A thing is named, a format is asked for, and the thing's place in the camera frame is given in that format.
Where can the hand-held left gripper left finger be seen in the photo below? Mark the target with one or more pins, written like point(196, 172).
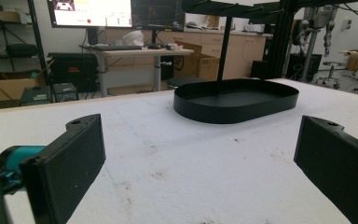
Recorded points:
point(65, 168)

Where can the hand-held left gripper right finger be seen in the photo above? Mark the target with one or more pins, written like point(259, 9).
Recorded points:
point(335, 161)

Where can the black equipment box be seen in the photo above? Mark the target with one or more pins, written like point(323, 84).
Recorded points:
point(36, 95)
point(64, 91)

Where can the metal stool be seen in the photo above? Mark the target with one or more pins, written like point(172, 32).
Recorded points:
point(331, 74)

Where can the flat cardboard box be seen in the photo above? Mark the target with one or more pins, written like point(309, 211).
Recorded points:
point(9, 88)

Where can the black hard case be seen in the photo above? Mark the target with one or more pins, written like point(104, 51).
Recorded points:
point(73, 70)

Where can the black stand with oval tray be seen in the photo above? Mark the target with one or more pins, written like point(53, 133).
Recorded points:
point(230, 107)

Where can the black cushion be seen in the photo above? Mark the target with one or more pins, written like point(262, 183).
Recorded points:
point(21, 49)

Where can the black keyboard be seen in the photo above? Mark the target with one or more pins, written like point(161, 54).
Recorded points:
point(115, 48)

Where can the black metal shelf rack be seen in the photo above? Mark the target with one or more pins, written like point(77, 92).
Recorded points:
point(38, 40)

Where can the light wooden desk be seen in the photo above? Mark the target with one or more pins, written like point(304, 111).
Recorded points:
point(143, 53)

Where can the wooden cabinet row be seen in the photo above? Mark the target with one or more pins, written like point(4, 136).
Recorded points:
point(245, 53)

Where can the white plastic bag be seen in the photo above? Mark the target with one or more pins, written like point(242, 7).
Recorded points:
point(133, 39)

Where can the lit computer monitor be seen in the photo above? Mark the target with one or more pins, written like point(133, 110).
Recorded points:
point(93, 12)

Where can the open cardboard box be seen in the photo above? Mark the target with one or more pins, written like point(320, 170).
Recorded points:
point(199, 65)

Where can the dark computer monitor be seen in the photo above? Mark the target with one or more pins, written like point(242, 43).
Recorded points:
point(158, 14)

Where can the black metal frame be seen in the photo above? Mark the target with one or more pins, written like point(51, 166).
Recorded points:
point(281, 40)

